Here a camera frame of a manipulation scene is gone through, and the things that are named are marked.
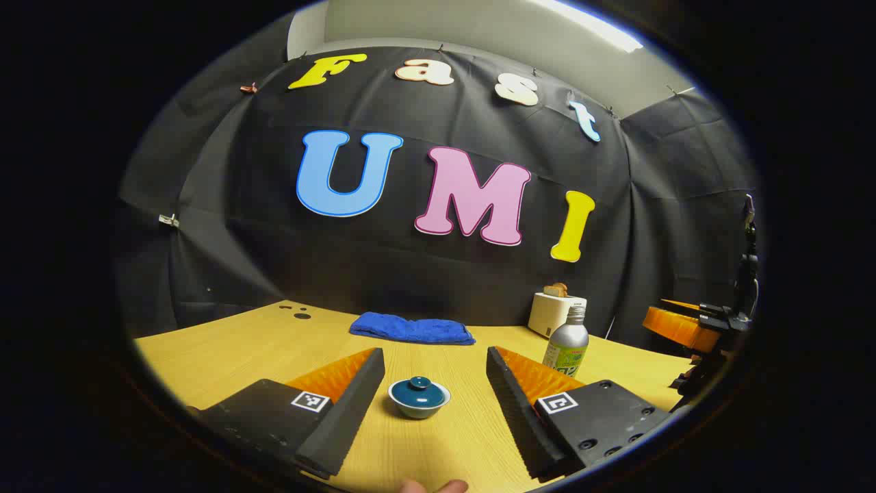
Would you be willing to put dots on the blue towel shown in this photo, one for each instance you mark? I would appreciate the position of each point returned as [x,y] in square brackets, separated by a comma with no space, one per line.
[410,329]

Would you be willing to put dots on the black backdrop cloth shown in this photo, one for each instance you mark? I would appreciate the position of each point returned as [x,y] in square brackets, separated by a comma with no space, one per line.
[410,267]

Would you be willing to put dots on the white clip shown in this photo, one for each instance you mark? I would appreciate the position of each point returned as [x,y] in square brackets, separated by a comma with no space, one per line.
[169,220]

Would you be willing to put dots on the bread slice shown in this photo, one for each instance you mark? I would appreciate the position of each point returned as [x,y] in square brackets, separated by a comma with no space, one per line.
[556,289]

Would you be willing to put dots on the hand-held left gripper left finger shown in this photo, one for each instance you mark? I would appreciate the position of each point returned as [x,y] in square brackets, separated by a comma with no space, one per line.
[345,418]

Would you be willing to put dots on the blue teacup lid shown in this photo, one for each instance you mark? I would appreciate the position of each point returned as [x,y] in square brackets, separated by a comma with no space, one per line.
[418,392]

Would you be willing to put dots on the silver water bottle green label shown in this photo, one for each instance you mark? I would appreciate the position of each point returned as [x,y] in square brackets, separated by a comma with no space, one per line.
[569,339]

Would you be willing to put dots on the white teacup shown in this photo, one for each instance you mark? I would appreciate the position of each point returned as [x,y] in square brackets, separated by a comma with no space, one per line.
[419,412]

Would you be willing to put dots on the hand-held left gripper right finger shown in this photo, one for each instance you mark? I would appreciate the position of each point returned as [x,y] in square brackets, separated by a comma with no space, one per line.
[517,418]

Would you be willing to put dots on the white toaster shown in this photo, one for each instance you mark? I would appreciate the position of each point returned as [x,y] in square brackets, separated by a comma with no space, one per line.
[547,315]

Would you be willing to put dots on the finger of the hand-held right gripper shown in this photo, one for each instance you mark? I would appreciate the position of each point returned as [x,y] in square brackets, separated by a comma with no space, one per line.
[684,305]
[674,329]

